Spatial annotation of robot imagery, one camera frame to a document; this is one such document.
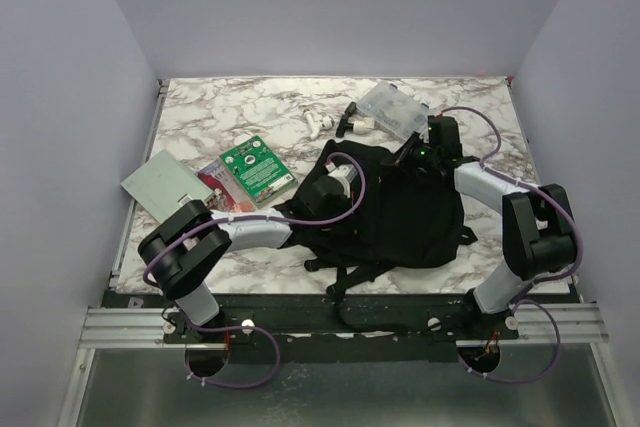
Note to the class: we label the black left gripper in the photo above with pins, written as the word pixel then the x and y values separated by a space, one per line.
pixel 351 226

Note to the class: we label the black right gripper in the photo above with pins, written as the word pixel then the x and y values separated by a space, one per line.
pixel 405 153

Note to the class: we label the black student backpack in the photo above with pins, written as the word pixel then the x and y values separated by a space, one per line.
pixel 402 222

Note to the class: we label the grey-green notebook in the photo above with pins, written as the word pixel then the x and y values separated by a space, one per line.
pixel 163 185

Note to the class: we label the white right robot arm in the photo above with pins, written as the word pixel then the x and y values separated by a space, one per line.
pixel 540 240

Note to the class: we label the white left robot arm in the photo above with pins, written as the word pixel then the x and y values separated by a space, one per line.
pixel 181 252

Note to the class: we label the clear plastic organizer box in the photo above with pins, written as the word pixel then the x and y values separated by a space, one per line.
pixel 394 111

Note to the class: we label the black and white valve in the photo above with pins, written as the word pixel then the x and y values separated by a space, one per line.
pixel 358 127

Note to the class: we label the green paperback book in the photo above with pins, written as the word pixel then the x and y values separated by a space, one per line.
pixel 258 170

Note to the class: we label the purple red paperback book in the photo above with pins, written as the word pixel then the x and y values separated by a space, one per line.
pixel 227 195

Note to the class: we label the white plastic pipe fitting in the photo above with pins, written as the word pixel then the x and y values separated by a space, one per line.
pixel 317 125

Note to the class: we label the black mounting plate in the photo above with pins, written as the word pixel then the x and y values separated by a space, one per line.
pixel 417 312

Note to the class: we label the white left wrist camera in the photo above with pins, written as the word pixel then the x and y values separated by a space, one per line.
pixel 340 178

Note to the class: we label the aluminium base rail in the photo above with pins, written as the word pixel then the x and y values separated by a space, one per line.
pixel 121 328

